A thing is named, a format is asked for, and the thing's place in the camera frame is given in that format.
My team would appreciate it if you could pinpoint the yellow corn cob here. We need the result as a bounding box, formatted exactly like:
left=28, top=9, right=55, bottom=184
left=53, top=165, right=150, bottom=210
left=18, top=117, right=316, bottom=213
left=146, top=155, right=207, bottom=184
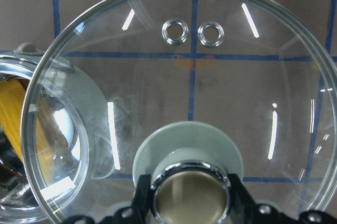
left=1, top=79, right=54, bottom=181

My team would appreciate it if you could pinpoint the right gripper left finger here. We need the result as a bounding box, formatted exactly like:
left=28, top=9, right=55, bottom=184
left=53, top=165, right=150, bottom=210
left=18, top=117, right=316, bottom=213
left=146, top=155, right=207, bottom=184
left=62, top=174, right=153, bottom=224

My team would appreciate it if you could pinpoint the pale green electric pot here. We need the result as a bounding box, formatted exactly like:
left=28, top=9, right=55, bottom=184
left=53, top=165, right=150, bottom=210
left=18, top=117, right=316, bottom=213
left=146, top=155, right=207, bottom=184
left=1, top=43, right=121, bottom=223

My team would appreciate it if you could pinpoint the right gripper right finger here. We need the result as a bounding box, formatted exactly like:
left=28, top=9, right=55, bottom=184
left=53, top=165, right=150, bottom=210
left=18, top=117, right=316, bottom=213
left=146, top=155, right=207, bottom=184
left=227, top=174, right=336, bottom=223

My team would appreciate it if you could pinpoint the glass pot lid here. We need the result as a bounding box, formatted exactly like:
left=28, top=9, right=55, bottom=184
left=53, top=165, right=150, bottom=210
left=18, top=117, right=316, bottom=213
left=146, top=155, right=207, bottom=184
left=20, top=0, right=337, bottom=224

